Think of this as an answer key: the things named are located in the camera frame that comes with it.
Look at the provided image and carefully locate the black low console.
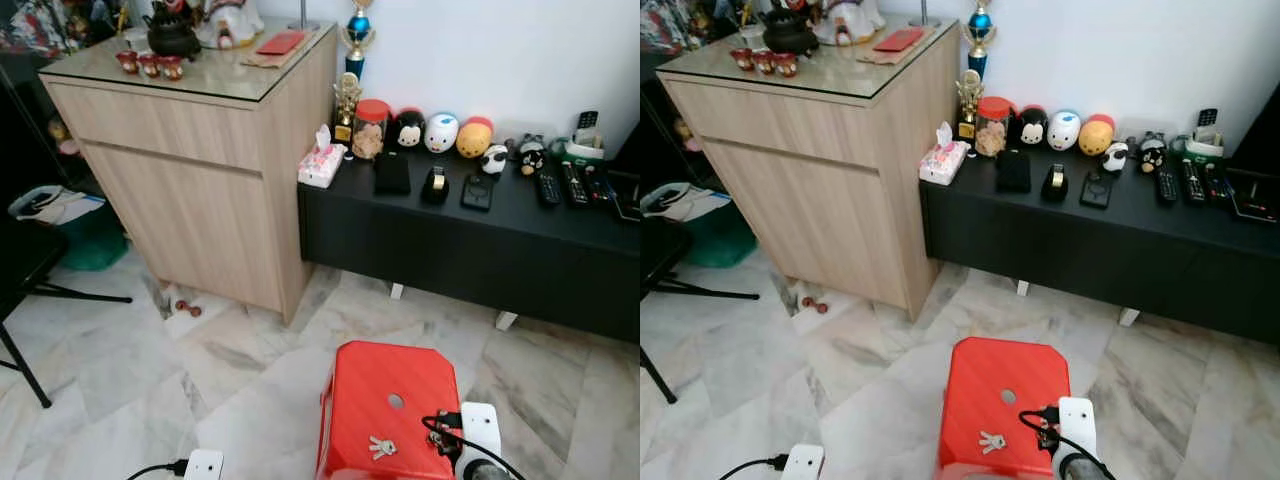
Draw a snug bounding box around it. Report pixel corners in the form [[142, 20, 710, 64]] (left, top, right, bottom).
[[920, 148, 1280, 346], [297, 140, 641, 343]]

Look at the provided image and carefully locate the white ceramic figurine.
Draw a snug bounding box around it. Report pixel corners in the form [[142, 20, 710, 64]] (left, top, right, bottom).
[[195, 0, 266, 49], [812, 0, 887, 46]]

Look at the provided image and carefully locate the light wooden cabinet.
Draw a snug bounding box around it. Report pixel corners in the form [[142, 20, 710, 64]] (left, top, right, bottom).
[[657, 18, 963, 321], [40, 20, 341, 324]]

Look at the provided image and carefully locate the black teapot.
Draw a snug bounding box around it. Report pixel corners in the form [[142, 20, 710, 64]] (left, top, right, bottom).
[[762, 8, 821, 56], [145, 12, 203, 59]]

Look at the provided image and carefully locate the white round plush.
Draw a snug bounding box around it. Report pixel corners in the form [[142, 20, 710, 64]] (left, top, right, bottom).
[[424, 112, 460, 154], [1047, 110, 1082, 152]]

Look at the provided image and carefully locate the black white toy figure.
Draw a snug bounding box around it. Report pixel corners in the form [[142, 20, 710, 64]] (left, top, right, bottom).
[[516, 134, 549, 177], [1138, 131, 1169, 174]]

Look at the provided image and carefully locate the colourful patterned cloth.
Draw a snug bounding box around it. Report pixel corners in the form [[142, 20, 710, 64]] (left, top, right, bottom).
[[0, 0, 121, 59], [640, 0, 706, 56]]

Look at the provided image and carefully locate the green white box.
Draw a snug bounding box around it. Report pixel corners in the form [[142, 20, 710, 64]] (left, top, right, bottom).
[[563, 132, 607, 166], [1183, 130, 1227, 161]]

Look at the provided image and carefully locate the black pouch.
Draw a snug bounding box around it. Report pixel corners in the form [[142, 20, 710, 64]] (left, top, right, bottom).
[[996, 149, 1032, 194], [374, 151, 412, 197]]

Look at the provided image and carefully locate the black television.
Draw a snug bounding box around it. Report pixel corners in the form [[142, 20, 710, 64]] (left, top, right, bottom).
[[1228, 92, 1280, 176]]

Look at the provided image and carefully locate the white bag with papers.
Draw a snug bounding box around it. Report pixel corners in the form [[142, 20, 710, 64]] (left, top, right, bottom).
[[8, 184, 106, 227], [640, 181, 728, 223]]

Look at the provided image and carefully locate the yellow round plush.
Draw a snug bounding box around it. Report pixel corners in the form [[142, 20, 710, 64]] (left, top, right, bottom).
[[1078, 114, 1116, 157], [456, 117, 494, 159]]

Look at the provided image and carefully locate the red packet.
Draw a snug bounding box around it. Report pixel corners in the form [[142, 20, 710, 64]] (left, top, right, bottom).
[[255, 31, 309, 56], [872, 27, 927, 53]]

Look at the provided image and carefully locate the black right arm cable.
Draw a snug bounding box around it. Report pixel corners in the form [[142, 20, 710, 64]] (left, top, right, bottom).
[[421, 410, 527, 480], [1019, 405, 1119, 480]]

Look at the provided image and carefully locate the red plastic stool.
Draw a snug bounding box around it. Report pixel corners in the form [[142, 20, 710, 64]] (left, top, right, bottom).
[[316, 341, 463, 480], [937, 337, 1071, 480]]

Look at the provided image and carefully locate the small gold trophy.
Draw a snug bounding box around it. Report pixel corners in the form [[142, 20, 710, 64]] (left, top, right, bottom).
[[333, 72, 363, 146], [955, 70, 985, 141]]

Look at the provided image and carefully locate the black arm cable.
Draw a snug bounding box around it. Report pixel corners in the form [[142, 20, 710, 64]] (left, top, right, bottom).
[[126, 458, 191, 480], [718, 453, 791, 480], [1019, 405, 1119, 480], [421, 410, 527, 480]]

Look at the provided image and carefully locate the green bin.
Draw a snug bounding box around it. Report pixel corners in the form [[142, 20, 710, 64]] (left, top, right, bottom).
[[55, 200, 129, 272], [685, 195, 758, 268]]

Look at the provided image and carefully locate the pink tissue pack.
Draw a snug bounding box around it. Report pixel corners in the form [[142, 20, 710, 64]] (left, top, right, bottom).
[[297, 124, 348, 190], [919, 121, 971, 187]]

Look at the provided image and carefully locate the red lidded clear jar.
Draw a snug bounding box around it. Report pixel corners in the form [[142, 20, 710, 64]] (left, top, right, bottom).
[[351, 99, 392, 161], [974, 96, 1015, 158]]

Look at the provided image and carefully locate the blue gold trophy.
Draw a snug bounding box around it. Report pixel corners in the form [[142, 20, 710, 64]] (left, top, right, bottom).
[[962, 0, 998, 79], [341, 0, 375, 81]]

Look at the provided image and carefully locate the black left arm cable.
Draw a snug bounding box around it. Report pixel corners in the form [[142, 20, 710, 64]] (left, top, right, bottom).
[[718, 453, 791, 480], [126, 458, 191, 480]]

